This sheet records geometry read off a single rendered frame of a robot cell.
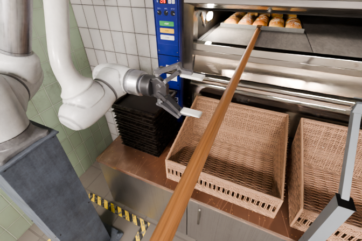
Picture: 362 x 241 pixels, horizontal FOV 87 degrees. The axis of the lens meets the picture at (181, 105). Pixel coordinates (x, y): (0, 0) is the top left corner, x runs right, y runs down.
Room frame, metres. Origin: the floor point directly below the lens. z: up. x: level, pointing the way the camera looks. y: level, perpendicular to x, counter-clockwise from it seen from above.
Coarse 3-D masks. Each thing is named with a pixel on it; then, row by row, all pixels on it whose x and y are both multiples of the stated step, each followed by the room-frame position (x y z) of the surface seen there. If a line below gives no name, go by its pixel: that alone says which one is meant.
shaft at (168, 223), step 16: (256, 32) 1.19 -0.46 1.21; (240, 64) 0.71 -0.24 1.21; (224, 96) 0.48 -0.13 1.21; (224, 112) 0.41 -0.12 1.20; (208, 128) 0.34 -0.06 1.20; (208, 144) 0.29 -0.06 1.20; (192, 160) 0.24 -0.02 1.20; (192, 176) 0.21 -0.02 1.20; (176, 192) 0.18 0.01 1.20; (192, 192) 0.19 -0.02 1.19; (176, 208) 0.15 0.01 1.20; (160, 224) 0.13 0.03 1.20; (176, 224) 0.13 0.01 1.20; (160, 240) 0.11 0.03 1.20
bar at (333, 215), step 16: (208, 80) 0.68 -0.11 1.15; (224, 80) 0.66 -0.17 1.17; (240, 80) 0.64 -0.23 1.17; (304, 96) 0.54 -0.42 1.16; (320, 96) 0.53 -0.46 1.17; (336, 96) 0.51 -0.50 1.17; (352, 112) 0.48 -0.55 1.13; (352, 128) 0.44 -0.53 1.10; (352, 144) 0.41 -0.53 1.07; (352, 160) 0.37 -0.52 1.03; (336, 208) 0.28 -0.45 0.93; (352, 208) 0.27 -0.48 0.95; (320, 224) 0.29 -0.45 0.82; (336, 224) 0.27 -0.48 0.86; (304, 240) 0.29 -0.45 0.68; (320, 240) 0.27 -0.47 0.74
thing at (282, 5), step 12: (192, 0) 0.95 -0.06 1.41; (204, 0) 0.93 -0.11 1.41; (216, 0) 0.91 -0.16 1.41; (228, 0) 0.89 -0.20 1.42; (240, 0) 0.87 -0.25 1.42; (252, 0) 0.85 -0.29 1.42; (264, 0) 0.83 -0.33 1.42; (276, 0) 0.82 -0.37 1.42; (288, 0) 0.80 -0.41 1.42; (300, 0) 0.78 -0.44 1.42; (312, 0) 0.77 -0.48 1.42; (324, 0) 0.76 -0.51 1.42; (324, 12) 0.89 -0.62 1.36; (336, 12) 0.85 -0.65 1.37; (348, 12) 0.82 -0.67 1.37; (360, 12) 0.79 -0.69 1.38
